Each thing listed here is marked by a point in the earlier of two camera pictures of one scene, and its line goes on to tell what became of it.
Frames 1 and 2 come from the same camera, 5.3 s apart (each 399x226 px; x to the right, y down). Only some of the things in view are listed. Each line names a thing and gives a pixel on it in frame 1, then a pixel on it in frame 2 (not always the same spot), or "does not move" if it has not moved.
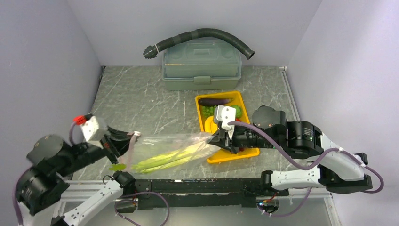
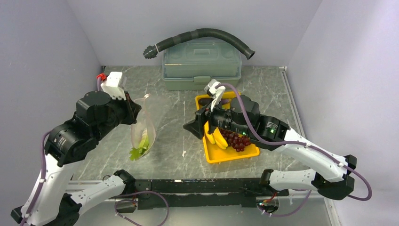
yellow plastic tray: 207,103 does not move
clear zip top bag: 150,153 to 144,122
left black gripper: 115,141 to 132,108
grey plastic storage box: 207,63 does not move
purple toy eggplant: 211,101 does not move
